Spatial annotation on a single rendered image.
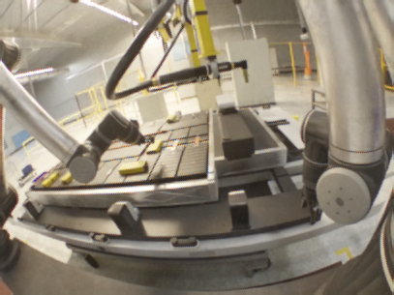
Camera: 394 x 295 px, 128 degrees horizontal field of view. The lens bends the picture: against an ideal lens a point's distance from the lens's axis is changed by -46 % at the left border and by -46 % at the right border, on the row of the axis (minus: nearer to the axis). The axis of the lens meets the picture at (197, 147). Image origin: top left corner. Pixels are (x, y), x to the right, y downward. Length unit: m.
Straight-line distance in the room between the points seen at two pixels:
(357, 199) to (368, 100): 0.13
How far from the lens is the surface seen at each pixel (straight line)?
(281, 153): 0.93
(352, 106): 0.25
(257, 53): 5.49
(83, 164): 0.64
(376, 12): 0.46
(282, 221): 0.71
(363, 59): 0.25
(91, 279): 0.75
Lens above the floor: 1.43
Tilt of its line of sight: 25 degrees down
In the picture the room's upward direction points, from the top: 13 degrees counter-clockwise
